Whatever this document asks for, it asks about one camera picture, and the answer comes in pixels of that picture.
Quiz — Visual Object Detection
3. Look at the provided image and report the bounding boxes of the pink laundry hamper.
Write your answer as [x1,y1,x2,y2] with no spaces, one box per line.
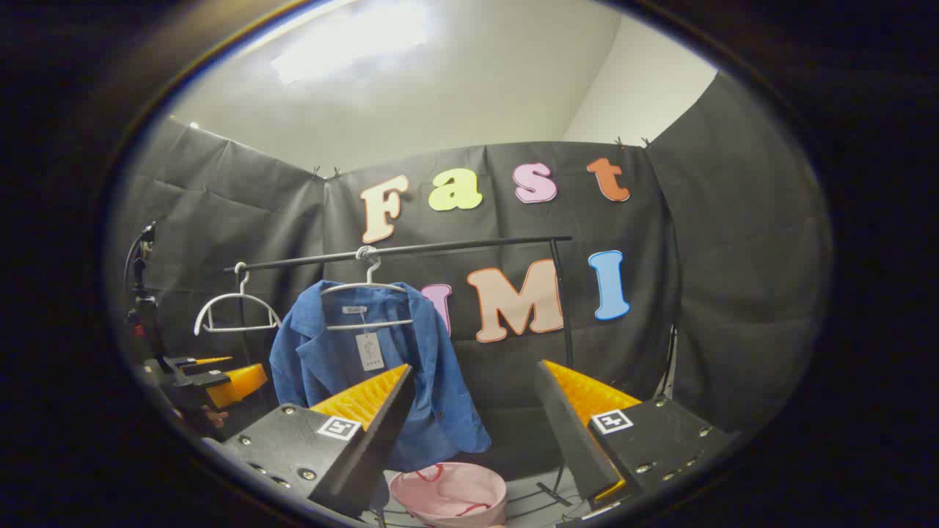
[389,462,508,528]

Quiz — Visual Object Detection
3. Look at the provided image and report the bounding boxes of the black camera stand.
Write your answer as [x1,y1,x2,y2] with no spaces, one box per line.
[123,222,159,360]

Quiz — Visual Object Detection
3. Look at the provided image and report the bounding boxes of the white clothes hanger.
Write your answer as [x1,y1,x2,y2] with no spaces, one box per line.
[321,247,415,331]
[194,262,283,337]

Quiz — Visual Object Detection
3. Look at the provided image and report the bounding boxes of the black backdrop cloth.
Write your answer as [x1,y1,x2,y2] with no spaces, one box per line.
[110,73,833,477]

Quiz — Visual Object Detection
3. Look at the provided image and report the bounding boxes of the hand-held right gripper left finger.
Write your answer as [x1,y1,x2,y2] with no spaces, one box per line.
[220,363,417,520]

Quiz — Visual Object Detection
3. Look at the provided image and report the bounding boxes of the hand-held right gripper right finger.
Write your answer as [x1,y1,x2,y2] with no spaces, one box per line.
[534,359,736,508]

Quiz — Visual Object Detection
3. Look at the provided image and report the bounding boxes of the blue corduroy shirt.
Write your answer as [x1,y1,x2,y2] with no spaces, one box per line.
[269,280,492,474]

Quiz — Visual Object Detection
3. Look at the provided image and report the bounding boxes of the black backdrop stand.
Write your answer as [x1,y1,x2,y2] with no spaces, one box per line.
[659,323,678,401]

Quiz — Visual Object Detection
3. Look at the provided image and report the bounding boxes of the black clothes rack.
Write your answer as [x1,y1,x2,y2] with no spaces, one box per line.
[224,235,577,508]

